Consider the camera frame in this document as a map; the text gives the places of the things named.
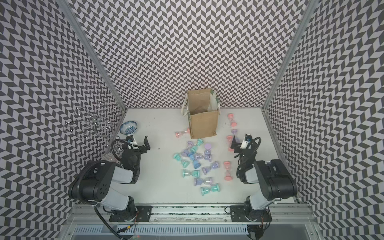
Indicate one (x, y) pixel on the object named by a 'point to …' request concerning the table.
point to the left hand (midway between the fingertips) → (139, 138)
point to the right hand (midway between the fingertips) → (242, 138)
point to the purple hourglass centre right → (206, 170)
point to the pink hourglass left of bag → (179, 134)
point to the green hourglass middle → (186, 172)
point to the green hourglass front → (205, 190)
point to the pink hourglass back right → (230, 116)
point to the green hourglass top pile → (194, 149)
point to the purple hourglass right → (234, 131)
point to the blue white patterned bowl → (128, 127)
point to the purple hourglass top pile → (207, 152)
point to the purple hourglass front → (198, 181)
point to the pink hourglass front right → (227, 165)
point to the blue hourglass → (196, 164)
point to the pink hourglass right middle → (229, 138)
